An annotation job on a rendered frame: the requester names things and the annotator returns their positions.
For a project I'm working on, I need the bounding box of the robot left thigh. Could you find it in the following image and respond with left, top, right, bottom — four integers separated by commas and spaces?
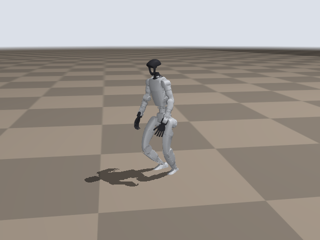
162, 117, 178, 157

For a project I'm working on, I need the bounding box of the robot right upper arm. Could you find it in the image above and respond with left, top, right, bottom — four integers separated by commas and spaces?
143, 78, 151, 102

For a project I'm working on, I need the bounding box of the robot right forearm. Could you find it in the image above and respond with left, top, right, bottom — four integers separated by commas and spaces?
137, 98, 148, 116

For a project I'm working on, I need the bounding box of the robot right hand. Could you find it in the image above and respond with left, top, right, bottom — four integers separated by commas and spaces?
134, 111, 142, 130

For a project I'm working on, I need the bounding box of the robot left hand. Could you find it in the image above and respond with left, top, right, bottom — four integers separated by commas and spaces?
154, 118, 168, 137

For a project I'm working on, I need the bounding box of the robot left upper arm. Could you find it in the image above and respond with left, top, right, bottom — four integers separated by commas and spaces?
161, 79, 175, 104

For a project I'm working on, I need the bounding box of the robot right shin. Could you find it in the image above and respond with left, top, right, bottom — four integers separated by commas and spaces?
142, 149, 165, 165

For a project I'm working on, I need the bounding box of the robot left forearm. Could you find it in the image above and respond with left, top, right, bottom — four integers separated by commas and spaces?
162, 99, 174, 124

